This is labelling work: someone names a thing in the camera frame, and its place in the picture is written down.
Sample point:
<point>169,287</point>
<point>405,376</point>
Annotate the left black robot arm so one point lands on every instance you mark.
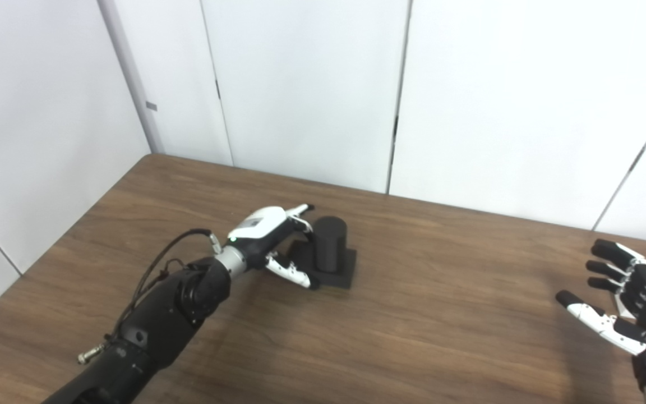
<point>155,325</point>

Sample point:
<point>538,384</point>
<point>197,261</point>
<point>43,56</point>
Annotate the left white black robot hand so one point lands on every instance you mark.
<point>255,235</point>

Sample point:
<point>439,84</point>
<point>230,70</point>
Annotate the gray wall corner post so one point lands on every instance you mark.
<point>129,73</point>

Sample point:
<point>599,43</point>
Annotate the black cylinder peg with base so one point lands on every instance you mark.
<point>331,247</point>

